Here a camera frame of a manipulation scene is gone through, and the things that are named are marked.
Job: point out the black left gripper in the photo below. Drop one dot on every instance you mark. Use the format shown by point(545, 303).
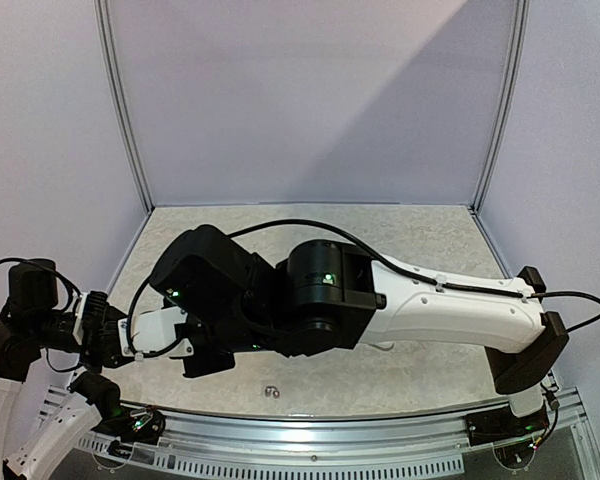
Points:
point(100, 347)

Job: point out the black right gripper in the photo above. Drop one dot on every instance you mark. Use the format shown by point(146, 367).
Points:
point(208, 361)

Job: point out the white oval charging case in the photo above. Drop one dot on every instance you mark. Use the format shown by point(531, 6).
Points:
point(384, 346)

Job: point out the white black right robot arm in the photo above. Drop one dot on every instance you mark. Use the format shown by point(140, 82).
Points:
point(338, 294)

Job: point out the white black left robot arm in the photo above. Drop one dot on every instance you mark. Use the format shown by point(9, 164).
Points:
point(45, 311)

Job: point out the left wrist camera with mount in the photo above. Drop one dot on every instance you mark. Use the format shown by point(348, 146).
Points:
point(89, 315)

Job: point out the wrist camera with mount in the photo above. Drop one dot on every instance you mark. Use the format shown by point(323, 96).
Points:
point(160, 329)
point(89, 315)

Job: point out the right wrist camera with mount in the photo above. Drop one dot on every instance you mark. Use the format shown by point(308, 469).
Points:
point(160, 329)

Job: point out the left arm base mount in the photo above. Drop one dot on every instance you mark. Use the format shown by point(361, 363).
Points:
point(143, 425)

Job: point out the white slotted cable duct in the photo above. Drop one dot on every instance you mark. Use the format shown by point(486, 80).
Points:
point(207, 464)

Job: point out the aluminium front rail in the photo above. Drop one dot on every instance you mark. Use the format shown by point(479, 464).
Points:
point(412, 437)

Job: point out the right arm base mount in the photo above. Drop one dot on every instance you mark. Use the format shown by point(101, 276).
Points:
point(500, 424)

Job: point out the aluminium left frame post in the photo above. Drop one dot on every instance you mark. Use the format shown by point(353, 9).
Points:
point(120, 104)

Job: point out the aluminium corner frame post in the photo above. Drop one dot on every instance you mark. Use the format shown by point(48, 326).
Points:
point(505, 100)

